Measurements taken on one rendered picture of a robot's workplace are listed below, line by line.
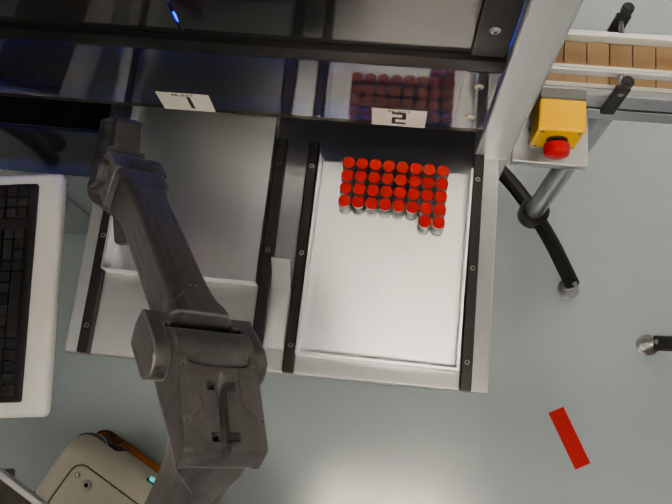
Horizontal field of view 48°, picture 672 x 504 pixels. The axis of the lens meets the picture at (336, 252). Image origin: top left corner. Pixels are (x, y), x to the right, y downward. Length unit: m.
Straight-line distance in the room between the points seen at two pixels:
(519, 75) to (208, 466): 0.67
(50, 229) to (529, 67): 0.90
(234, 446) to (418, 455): 1.49
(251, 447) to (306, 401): 1.47
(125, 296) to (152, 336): 0.65
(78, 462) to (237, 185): 0.90
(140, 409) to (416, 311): 1.14
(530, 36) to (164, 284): 0.53
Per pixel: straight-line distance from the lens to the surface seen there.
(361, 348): 1.23
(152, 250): 0.80
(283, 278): 1.24
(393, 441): 2.10
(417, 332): 1.24
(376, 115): 1.19
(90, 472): 1.94
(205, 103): 1.23
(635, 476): 2.22
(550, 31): 0.97
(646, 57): 1.42
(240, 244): 1.28
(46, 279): 1.45
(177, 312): 0.70
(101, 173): 0.99
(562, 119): 1.21
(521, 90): 1.10
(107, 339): 1.31
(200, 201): 1.32
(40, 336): 1.44
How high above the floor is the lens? 2.10
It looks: 75 degrees down
